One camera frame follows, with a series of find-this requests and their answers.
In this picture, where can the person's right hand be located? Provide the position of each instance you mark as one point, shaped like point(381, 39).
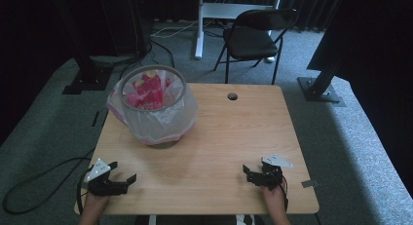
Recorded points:
point(274, 197)

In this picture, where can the black metal stand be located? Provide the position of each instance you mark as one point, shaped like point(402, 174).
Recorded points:
point(319, 88)
point(87, 75)

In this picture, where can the white desk frame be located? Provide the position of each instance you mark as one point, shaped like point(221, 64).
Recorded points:
point(199, 30)

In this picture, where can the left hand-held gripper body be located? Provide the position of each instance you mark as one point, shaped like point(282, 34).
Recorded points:
point(104, 186)

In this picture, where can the round black table grommet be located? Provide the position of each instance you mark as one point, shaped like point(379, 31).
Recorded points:
point(232, 96)

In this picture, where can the black folding chair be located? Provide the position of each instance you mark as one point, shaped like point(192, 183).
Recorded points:
point(251, 40)

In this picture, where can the person's left hand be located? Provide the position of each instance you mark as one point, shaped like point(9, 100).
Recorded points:
point(94, 202)

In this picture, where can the white plastic bag pink print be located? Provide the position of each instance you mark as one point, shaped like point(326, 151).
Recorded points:
point(162, 124)

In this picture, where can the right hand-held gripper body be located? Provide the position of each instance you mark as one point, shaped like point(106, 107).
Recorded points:
point(271, 178)

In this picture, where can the gray round trash bin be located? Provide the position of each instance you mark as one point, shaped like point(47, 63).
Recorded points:
point(181, 98)

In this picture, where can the black tape strip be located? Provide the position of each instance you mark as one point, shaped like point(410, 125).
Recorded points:
point(95, 119)

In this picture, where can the gray tape piece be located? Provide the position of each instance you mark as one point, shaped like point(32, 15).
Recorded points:
point(309, 183)

